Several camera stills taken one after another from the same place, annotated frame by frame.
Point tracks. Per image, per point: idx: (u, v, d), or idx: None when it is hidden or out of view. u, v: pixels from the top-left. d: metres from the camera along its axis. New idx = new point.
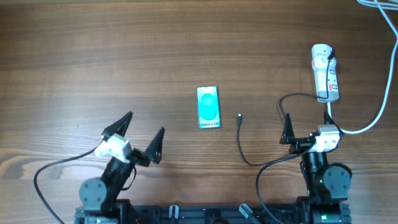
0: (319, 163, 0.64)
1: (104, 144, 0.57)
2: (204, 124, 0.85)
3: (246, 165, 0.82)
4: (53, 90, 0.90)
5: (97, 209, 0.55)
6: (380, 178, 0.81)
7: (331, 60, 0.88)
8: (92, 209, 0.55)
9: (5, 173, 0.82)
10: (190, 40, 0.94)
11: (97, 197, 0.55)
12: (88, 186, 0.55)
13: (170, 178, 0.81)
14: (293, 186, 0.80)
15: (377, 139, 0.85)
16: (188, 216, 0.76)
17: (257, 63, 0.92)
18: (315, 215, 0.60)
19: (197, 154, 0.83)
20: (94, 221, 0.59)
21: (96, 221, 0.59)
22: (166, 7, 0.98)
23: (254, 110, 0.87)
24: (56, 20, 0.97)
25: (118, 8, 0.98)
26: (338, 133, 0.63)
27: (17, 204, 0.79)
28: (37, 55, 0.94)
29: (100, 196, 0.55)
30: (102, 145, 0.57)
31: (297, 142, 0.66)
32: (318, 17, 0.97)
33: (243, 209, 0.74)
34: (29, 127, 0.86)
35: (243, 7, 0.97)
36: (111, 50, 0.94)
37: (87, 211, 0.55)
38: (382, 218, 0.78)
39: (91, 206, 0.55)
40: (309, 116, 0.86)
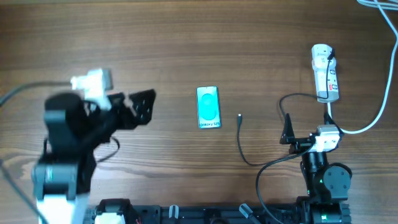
0: (320, 163, 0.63)
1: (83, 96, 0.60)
2: (204, 124, 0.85)
3: (246, 165, 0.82)
4: (53, 90, 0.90)
5: (61, 117, 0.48)
6: (380, 178, 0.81)
7: (331, 60, 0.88)
8: (53, 118, 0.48)
9: (6, 173, 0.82)
10: (190, 40, 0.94)
11: (62, 107, 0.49)
12: (55, 100, 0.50)
13: (170, 178, 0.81)
14: (293, 186, 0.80)
15: (378, 138, 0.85)
16: (187, 216, 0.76)
17: (257, 63, 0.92)
18: (315, 215, 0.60)
19: (197, 154, 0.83)
20: (44, 170, 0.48)
21: (46, 170, 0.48)
22: (166, 7, 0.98)
23: (254, 110, 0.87)
24: (56, 20, 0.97)
25: (118, 8, 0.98)
26: (337, 133, 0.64)
27: (17, 204, 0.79)
28: (37, 55, 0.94)
29: (67, 105, 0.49)
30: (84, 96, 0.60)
31: (297, 142, 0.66)
32: (318, 17, 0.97)
33: (244, 209, 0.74)
34: (29, 127, 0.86)
35: (242, 7, 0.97)
36: (111, 50, 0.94)
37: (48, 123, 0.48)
38: (382, 218, 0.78)
39: (53, 116, 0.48)
40: (309, 116, 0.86)
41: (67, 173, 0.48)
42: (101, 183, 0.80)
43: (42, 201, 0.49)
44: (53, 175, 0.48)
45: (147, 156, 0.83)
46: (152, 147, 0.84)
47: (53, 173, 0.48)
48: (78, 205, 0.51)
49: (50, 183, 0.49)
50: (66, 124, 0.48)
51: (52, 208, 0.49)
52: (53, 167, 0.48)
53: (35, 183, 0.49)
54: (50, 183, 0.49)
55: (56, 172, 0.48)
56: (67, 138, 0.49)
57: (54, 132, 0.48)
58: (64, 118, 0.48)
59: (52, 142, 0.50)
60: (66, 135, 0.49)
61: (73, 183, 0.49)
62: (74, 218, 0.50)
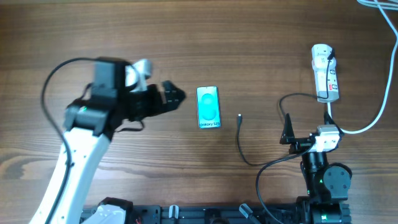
0: (319, 163, 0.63)
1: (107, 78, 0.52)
2: (204, 124, 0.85)
3: (246, 165, 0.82)
4: (53, 90, 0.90)
5: (111, 64, 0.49)
6: (380, 178, 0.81)
7: (331, 60, 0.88)
8: (103, 65, 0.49)
9: (5, 173, 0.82)
10: (190, 40, 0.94)
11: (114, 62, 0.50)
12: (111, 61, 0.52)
13: (170, 178, 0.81)
14: (293, 186, 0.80)
15: (378, 138, 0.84)
16: (187, 216, 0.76)
17: (257, 63, 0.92)
18: (315, 216, 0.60)
19: (197, 154, 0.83)
20: (79, 108, 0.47)
21: (81, 109, 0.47)
22: (166, 7, 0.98)
23: (254, 110, 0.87)
24: (56, 20, 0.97)
25: (118, 8, 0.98)
26: (337, 133, 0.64)
27: (17, 204, 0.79)
28: (37, 55, 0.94)
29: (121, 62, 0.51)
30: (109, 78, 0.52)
31: (297, 142, 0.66)
32: (318, 17, 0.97)
33: (244, 209, 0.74)
34: (29, 127, 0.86)
35: (242, 7, 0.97)
36: (111, 50, 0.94)
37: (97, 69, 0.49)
38: (382, 218, 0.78)
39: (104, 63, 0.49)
40: (309, 116, 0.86)
41: (98, 114, 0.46)
42: (101, 183, 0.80)
43: (69, 130, 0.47)
44: (86, 108, 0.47)
45: (147, 156, 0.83)
46: (152, 147, 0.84)
47: (87, 107, 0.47)
48: (101, 146, 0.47)
49: (81, 116, 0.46)
50: (113, 74, 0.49)
51: (78, 139, 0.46)
52: (86, 107, 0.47)
53: (66, 116, 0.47)
54: (81, 118, 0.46)
55: (88, 112, 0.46)
56: (109, 86, 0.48)
57: (98, 78, 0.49)
58: (111, 68, 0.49)
59: (92, 90, 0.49)
60: (108, 83, 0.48)
61: (102, 121, 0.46)
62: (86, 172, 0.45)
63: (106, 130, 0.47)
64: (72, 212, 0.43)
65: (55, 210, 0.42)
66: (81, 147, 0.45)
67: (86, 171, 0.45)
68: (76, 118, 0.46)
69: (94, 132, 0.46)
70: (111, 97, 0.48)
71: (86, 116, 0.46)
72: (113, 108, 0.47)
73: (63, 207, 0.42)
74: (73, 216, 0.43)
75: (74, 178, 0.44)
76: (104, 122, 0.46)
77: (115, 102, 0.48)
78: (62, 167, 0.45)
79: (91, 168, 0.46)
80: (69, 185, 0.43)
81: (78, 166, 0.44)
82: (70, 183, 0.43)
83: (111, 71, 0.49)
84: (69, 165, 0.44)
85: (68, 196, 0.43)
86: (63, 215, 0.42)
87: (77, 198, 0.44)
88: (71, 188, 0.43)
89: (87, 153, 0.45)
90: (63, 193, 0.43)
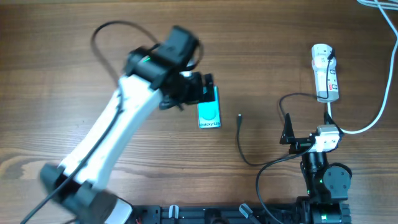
0: (319, 163, 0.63)
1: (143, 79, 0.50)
2: (203, 124, 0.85)
3: (246, 165, 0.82)
4: (53, 90, 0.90)
5: (188, 34, 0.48)
6: (380, 178, 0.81)
7: (331, 60, 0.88)
8: (180, 32, 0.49)
9: (6, 173, 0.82)
10: None
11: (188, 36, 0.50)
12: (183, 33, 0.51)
13: (170, 178, 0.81)
14: (293, 186, 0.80)
15: (378, 138, 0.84)
16: (187, 216, 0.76)
17: (257, 63, 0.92)
18: (315, 215, 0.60)
19: (197, 154, 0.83)
20: (143, 56, 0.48)
21: (144, 58, 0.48)
22: (166, 7, 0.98)
23: (254, 110, 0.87)
24: (56, 20, 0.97)
25: (118, 8, 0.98)
26: (337, 133, 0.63)
27: (17, 204, 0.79)
28: (37, 54, 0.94)
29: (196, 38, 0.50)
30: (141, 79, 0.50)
31: (297, 142, 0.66)
32: (318, 17, 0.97)
33: (244, 209, 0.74)
34: (29, 127, 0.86)
35: (242, 7, 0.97)
36: (111, 50, 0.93)
37: (173, 32, 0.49)
38: (382, 218, 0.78)
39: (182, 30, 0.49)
40: (309, 116, 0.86)
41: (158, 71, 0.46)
42: None
43: (127, 78, 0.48)
44: (148, 61, 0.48)
45: (148, 156, 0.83)
46: (152, 147, 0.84)
47: (150, 60, 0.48)
48: (152, 102, 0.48)
49: (142, 66, 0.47)
50: (185, 42, 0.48)
51: (133, 87, 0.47)
52: (149, 60, 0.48)
53: (128, 62, 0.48)
54: (140, 68, 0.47)
55: (149, 64, 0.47)
56: (177, 50, 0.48)
57: (169, 40, 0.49)
58: (186, 37, 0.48)
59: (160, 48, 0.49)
60: (178, 47, 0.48)
61: (160, 78, 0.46)
62: (133, 123, 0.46)
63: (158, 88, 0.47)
64: (111, 157, 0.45)
65: (97, 149, 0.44)
66: (134, 98, 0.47)
67: (135, 120, 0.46)
68: (137, 66, 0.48)
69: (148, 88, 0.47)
70: (175, 59, 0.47)
71: (145, 69, 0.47)
72: (173, 72, 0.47)
73: (104, 149, 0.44)
74: (110, 161, 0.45)
75: (121, 125, 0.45)
76: (159, 80, 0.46)
77: (177, 67, 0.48)
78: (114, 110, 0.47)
79: (138, 120, 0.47)
80: (115, 130, 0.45)
81: (128, 114, 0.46)
82: (116, 129, 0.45)
83: (185, 39, 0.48)
84: (119, 112, 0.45)
85: (111, 141, 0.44)
86: (103, 157, 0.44)
87: (119, 145, 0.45)
88: (116, 134, 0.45)
89: (138, 104, 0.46)
90: (108, 134, 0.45)
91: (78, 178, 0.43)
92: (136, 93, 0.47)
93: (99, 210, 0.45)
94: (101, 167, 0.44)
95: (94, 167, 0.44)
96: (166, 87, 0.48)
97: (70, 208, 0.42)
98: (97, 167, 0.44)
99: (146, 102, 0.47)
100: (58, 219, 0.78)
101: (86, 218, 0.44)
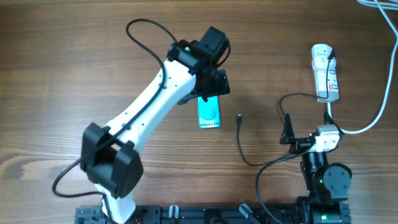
0: (319, 163, 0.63)
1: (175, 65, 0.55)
2: (204, 124, 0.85)
3: (246, 165, 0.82)
4: (53, 90, 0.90)
5: (222, 35, 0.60)
6: (380, 178, 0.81)
7: (331, 60, 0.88)
8: (216, 33, 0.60)
9: (5, 173, 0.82)
10: (190, 40, 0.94)
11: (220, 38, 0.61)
12: None
13: (170, 178, 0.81)
14: (293, 186, 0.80)
15: (378, 139, 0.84)
16: (187, 216, 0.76)
17: (257, 63, 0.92)
18: (315, 215, 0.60)
19: (197, 154, 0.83)
20: (184, 47, 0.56)
21: (185, 49, 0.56)
22: (166, 7, 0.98)
23: (254, 110, 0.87)
24: (56, 20, 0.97)
25: (118, 8, 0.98)
26: (337, 133, 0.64)
27: (17, 204, 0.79)
28: (37, 54, 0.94)
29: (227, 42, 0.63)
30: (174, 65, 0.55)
31: (297, 142, 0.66)
32: (318, 17, 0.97)
33: (244, 209, 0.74)
34: (29, 127, 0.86)
35: (242, 7, 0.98)
36: (111, 50, 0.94)
37: (209, 32, 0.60)
38: (382, 218, 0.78)
39: (217, 32, 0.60)
40: (309, 116, 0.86)
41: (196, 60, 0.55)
42: None
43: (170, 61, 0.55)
44: (189, 50, 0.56)
45: (148, 156, 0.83)
46: (152, 147, 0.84)
47: (190, 50, 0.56)
48: (187, 86, 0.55)
49: (183, 53, 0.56)
50: (220, 42, 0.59)
51: (175, 70, 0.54)
52: (189, 51, 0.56)
53: (170, 51, 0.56)
54: (182, 56, 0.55)
55: (188, 55, 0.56)
56: (211, 47, 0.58)
57: (206, 40, 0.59)
58: (221, 37, 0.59)
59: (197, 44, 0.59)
60: (212, 46, 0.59)
61: (199, 65, 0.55)
62: (170, 99, 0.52)
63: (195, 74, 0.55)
64: (149, 125, 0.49)
65: (140, 115, 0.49)
66: (175, 78, 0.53)
67: (173, 98, 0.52)
68: (180, 53, 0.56)
69: (188, 71, 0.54)
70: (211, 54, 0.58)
71: (188, 56, 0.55)
72: (207, 63, 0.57)
73: (147, 116, 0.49)
74: (148, 129, 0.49)
75: (163, 98, 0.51)
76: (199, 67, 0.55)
77: (211, 61, 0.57)
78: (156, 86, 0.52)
79: (173, 99, 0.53)
80: (158, 102, 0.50)
81: (170, 91, 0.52)
82: (158, 101, 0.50)
83: (219, 40, 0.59)
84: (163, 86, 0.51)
85: (154, 110, 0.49)
86: (145, 122, 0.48)
87: (157, 116, 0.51)
88: (158, 104, 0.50)
89: (178, 83, 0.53)
90: (152, 104, 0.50)
91: (121, 136, 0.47)
92: (176, 74, 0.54)
93: (130, 178, 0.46)
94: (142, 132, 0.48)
95: (137, 129, 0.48)
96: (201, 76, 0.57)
97: (104, 173, 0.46)
98: (140, 130, 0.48)
99: (185, 84, 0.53)
100: (58, 219, 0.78)
101: (117, 181, 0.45)
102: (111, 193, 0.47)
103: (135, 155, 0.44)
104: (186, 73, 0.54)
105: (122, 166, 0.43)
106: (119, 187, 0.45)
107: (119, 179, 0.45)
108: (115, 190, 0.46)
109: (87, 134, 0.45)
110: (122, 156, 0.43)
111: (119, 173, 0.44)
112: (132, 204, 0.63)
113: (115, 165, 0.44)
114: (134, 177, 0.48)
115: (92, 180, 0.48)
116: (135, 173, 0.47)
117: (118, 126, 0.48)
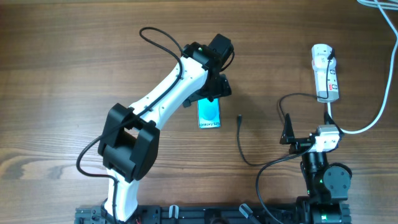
0: (319, 163, 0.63)
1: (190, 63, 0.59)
2: (203, 124, 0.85)
3: (246, 165, 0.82)
4: (53, 90, 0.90)
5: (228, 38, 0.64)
6: (380, 178, 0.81)
7: (331, 60, 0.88)
8: (222, 37, 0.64)
9: (5, 173, 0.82)
10: (190, 40, 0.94)
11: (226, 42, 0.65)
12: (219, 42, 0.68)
13: (170, 178, 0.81)
14: (293, 186, 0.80)
15: (378, 139, 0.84)
16: (188, 216, 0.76)
17: (257, 63, 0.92)
18: (315, 215, 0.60)
19: (197, 154, 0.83)
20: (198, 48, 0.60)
21: (199, 49, 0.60)
22: (166, 7, 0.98)
23: (254, 110, 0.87)
24: (56, 20, 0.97)
25: (118, 8, 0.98)
26: (337, 133, 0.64)
27: (17, 204, 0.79)
28: (37, 55, 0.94)
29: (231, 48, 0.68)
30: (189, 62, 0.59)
31: (297, 142, 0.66)
32: (318, 17, 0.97)
33: (243, 209, 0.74)
34: (30, 127, 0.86)
35: (242, 8, 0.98)
36: (111, 50, 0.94)
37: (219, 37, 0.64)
38: (382, 218, 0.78)
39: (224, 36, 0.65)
40: (309, 116, 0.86)
41: (208, 59, 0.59)
42: (101, 183, 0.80)
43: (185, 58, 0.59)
44: (202, 50, 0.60)
45: None
46: None
47: (203, 49, 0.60)
48: (198, 81, 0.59)
49: (196, 53, 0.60)
50: (228, 45, 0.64)
51: (189, 65, 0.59)
52: (201, 51, 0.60)
53: (185, 50, 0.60)
54: (196, 55, 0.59)
55: (201, 54, 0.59)
56: (220, 50, 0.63)
57: (214, 43, 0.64)
58: (228, 41, 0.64)
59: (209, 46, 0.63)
60: (221, 48, 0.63)
61: (211, 63, 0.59)
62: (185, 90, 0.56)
63: (208, 70, 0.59)
64: (167, 110, 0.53)
65: (160, 100, 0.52)
66: (190, 71, 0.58)
67: (188, 89, 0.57)
68: (194, 51, 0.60)
69: (201, 66, 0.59)
70: (220, 54, 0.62)
71: (201, 53, 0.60)
72: (217, 64, 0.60)
73: (166, 101, 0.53)
74: (166, 114, 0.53)
75: (180, 88, 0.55)
76: (211, 63, 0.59)
77: (221, 61, 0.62)
78: (173, 77, 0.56)
79: (188, 90, 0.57)
80: (175, 91, 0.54)
81: (186, 81, 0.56)
82: (176, 90, 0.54)
83: (227, 43, 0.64)
84: (180, 77, 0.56)
85: (173, 97, 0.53)
86: (165, 106, 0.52)
87: (174, 103, 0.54)
88: (176, 93, 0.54)
89: (193, 75, 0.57)
90: (170, 91, 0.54)
91: (143, 116, 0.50)
92: (191, 68, 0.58)
93: (148, 159, 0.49)
94: (161, 114, 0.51)
95: (158, 111, 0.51)
96: (211, 74, 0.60)
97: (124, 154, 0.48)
98: (160, 114, 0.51)
99: (199, 77, 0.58)
100: (58, 219, 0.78)
101: (137, 160, 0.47)
102: (128, 175, 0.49)
103: (157, 134, 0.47)
104: (199, 68, 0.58)
105: (145, 143, 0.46)
106: (138, 166, 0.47)
107: (138, 158, 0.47)
108: (134, 169, 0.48)
109: (113, 112, 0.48)
110: (146, 134, 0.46)
111: (140, 150, 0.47)
112: (135, 201, 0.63)
113: (137, 142, 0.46)
114: (150, 159, 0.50)
115: (111, 160, 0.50)
116: (152, 155, 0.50)
117: (140, 107, 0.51)
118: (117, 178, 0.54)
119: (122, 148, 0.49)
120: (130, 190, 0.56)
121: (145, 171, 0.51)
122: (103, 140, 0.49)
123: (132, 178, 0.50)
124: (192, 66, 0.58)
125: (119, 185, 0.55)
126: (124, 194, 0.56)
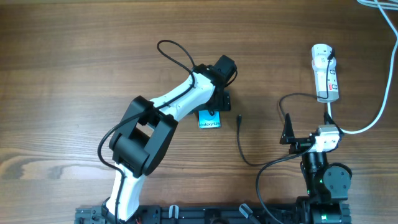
0: (319, 163, 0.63)
1: (200, 78, 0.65)
2: (204, 124, 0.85)
3: (246, 165, 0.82)
4: (53, 89, 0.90)
5: (232, 62, 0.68)
6: (380, 178, 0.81)
7: (331, 60, 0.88)
8: (226, 61, 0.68)
9: (5, 173, 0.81)
10: (190, 40, 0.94)
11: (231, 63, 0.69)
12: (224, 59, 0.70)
13: (170, 178, 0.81)
14: (293, 186, 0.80)
15: (378, 138, 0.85)
16: (188, 216, 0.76)
17: (257, 63, 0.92)
18: (315, 215, 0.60)
19: (198, 154, 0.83)
20: (205, 68, 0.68)
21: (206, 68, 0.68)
22: (166, 7, 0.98)
23: (254, 110, 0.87)
24: (56, 20, 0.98)
25: (118, 8, 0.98)
26: (337, 133, 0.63)
27: (17, 204, 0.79)
28: (37, 55, 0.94)
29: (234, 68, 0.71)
30: (199, 76, 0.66)
31: (297, 142, 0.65)
32: (319, 17, 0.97)
33: (243, 209, 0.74)
34: (30, 127, 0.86)
35: (243, 8, 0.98)
36: (111, 50, 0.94)
37: (224, 58, 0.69)
38: (382, 218, 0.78)
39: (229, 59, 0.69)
40: (309, 116, 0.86)
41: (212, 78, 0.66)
42: (101, 183, 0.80)
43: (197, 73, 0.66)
44: (209, 70, 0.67)
45: None
46: None
47: (211, 70, 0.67)
48: (206, 95, 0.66)
49: (204, 72, 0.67)
50: (231, 69, 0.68)
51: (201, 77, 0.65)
52: (209, 71, 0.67)
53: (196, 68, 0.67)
54: (205, 73, 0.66)
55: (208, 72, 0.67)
56: (224, 70, 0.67)
57: (219, 63, 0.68)
58: (232, 66, 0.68)
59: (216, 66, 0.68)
60: (225, 68, 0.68)
61: (217, 81, 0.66)
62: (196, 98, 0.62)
63: (214, 84, 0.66)
64: (181, 111, 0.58)
65: (176, 101, 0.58)
66: (201, 82, 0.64)
67: (198, 98, 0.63)
68: (203, 70, 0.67)
69: (210, 81, 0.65)
70: (224, 74, 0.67)
71: (209, 71, 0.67)
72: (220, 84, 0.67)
73: (182, 102, 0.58)
74: (180, 113, 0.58)
75: (193, 94, 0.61)
76: (217, 81, 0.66)
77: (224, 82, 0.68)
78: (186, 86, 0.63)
79: (198, 99, 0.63)
80: (189, 96, 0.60)
81: (198, 90, 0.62)
82: (189, 96, 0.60)
83: (231, 64, 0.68)
84: (193, 86, 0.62)
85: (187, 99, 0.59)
86: (181, 106, 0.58)
87: (186, 107, 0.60)
88: (189, 98, 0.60)
89: (204, 86, 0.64)
90: (184, 97, 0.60)
91: (162, 109, 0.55)
92: (202, 79, 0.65)
93: (161, 151, 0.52)
94: (176, 111, 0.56)
95: (175, 107, 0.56)
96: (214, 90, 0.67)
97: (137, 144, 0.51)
98: (176, 111, 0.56)
99: (209, 88, 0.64)
100: (58, 219, 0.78)
101: (152, 149, 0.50)
102: (139, 164, 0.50)
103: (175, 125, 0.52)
104: (209, 81, 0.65)
105: (163, 132, 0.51)
106: (153, 155, 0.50)
107: (154, 147, 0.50)
108: (146, 158, 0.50)
109: (135, 103, 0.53)
110: (165, 124, 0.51)
111: (157, 139, 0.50)
112: (138, 202, 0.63)
113: (157, 131, 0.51)
114: (161, 153, 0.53)
115: (122, 152, 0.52)
116: (163, 152, 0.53)
117: (159, 102, 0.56)
118: (125, 173, 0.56)
119: (135, 140, 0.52)
120: (137, 186, 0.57)
121: (153, 167, 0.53)
122: (119, 130, 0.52)
123: (141, 172, 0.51)
124: (201, 79, 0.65)
125: (125, 180, 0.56)
126: (128, 191, 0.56)
